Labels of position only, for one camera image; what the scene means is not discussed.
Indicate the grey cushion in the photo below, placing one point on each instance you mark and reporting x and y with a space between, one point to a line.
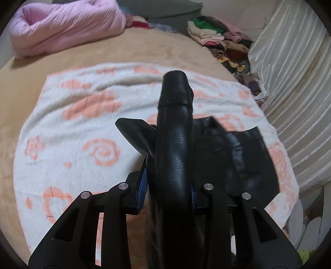
165 11

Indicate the red patterned cloth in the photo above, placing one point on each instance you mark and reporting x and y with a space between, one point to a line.
138 22

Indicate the black leather jacket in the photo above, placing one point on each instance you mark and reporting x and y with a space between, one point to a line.
175 144

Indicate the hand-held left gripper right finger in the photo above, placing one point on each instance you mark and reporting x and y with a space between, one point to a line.
219 207

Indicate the beige bed sheet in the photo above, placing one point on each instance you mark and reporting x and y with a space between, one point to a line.
129 49

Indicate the white blanket with pink print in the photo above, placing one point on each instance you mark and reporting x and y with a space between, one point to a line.
77 142

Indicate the white plastic object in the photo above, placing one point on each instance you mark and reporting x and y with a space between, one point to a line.
297 219

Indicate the pink quilt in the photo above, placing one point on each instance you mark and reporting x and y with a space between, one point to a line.
64 25

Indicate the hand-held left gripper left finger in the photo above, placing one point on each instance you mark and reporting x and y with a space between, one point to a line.
142 191

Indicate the person's green clothing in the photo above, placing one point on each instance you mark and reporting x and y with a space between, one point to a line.
309 255

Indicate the pile of folded clothes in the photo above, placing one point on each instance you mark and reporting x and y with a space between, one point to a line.
222 44

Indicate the cream satin cover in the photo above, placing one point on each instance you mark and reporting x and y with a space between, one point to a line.
297 77

